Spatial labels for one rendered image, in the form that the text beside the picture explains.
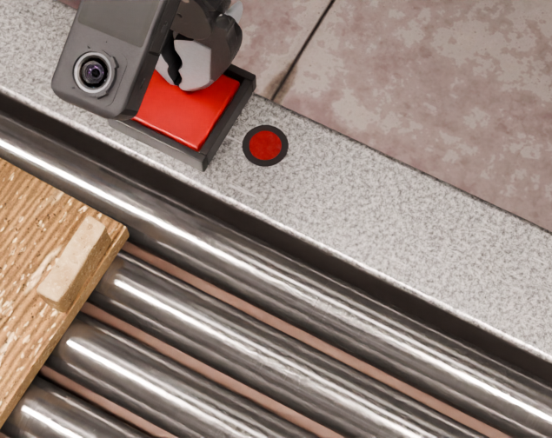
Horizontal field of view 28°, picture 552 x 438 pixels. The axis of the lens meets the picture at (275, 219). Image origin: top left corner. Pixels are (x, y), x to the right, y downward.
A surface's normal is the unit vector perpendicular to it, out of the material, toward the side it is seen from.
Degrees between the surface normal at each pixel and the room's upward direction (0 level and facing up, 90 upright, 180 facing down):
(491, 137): 0
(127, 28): 27
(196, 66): 90
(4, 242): 0
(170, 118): 0
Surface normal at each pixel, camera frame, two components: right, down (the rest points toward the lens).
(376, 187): 0.00, -0.38
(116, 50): -0.22, 0.04
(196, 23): -0.47, 0.82
